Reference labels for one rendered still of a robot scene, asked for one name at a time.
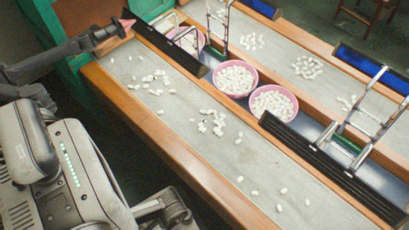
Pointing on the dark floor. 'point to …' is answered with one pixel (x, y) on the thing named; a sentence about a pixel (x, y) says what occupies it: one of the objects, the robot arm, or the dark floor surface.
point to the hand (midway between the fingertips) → (133, 20)
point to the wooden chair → (374, 14)
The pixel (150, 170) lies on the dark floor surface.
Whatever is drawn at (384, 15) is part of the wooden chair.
